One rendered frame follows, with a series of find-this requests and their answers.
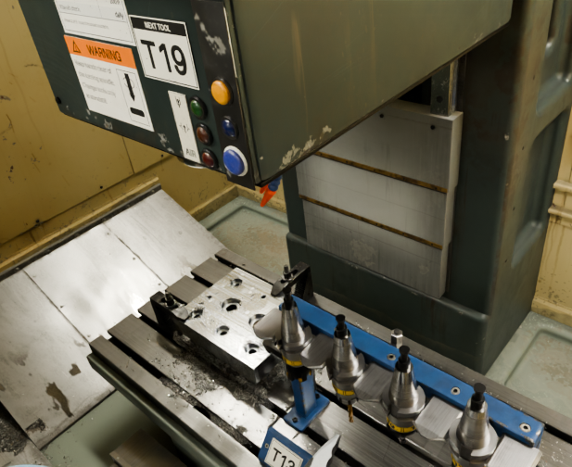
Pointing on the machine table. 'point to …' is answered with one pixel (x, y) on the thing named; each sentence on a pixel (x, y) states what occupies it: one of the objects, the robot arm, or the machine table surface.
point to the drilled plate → (234, 337)
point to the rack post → (305, 404)
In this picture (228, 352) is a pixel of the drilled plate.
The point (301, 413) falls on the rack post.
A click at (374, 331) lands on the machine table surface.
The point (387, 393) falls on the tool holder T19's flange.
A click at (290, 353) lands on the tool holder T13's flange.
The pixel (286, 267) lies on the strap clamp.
